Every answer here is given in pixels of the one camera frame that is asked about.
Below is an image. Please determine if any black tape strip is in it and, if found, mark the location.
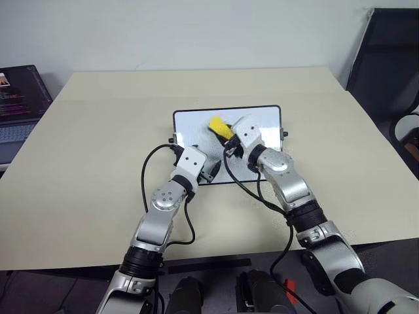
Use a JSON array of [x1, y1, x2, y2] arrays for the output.
[[167, 258, 253, 275]]

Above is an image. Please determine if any black office chair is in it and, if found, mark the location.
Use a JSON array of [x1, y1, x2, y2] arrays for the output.
[[346, 7, 419, 181]]

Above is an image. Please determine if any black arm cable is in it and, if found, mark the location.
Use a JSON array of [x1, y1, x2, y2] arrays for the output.
[[141, 143, 197, 245], [222, 147, 317, 314]]

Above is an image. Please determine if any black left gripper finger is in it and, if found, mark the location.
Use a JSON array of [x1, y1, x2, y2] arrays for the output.
[[209, 159, 223, 181]]

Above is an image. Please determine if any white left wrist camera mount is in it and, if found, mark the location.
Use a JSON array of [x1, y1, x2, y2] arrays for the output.
[[175, 146, 208, 194]]

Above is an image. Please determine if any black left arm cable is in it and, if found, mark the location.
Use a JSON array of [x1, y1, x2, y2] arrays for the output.
[[141, 143, 197, 245]]

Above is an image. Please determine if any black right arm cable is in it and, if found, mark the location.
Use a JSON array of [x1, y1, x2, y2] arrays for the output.
[[222, 147, 317, 314]]

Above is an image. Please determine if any open grey laptop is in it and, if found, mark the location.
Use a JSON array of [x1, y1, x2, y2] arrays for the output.
[[0, 64, 54, 166]]

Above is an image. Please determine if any red tape piece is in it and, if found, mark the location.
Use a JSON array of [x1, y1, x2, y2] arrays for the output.
[[283, 277, 297, 304]]

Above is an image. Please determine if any white and black round object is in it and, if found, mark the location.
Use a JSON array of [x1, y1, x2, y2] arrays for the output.
[[389, 112, 419, 142]]

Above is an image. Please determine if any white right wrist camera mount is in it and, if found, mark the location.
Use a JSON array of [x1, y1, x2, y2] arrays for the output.
[[231, 114, 264, 153]]

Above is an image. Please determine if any dark rounded shape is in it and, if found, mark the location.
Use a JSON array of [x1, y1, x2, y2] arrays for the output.
[[166, 275, 204, 314], [235, 269, 290, 314]]

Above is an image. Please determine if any black framed small whiteboard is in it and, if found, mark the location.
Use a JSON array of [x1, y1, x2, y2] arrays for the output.
[[168, 104, 289, 186]]

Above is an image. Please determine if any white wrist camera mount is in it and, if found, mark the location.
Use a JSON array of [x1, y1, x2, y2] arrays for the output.
[[175, 146, 208, 194], [231, 114, 264, 153]]

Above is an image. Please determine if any yellow whiteboard eraser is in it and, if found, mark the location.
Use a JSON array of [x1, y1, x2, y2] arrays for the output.
[[208, 114, 236, 142]]

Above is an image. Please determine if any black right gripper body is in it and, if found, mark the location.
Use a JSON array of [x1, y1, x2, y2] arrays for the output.
[[223, 135, 245, 159]]

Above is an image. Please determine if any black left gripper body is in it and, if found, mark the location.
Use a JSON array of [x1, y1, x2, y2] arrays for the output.
[[198, 168, 216, 186]]

